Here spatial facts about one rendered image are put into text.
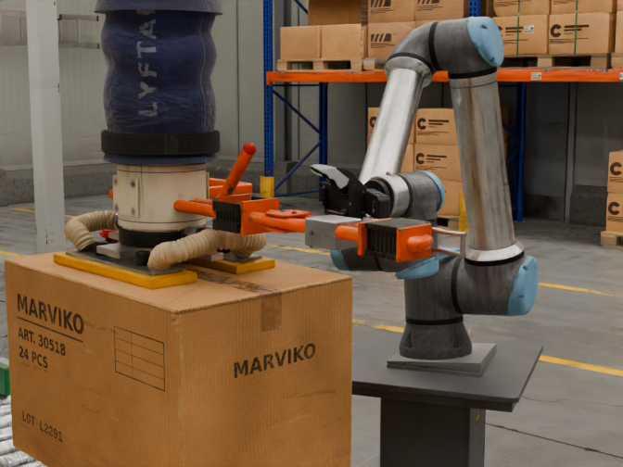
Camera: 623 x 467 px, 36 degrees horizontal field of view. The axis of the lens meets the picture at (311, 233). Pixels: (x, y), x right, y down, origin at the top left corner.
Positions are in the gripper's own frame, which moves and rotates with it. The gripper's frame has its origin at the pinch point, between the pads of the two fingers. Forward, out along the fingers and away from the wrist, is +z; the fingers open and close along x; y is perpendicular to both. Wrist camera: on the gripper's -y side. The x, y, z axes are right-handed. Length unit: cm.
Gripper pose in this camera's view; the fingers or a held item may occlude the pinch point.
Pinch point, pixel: (312, 208)
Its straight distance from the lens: 177.4
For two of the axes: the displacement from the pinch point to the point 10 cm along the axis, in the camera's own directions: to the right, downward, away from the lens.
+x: 0.0, -9.9, -1.5
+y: -7.0, -1.1, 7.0
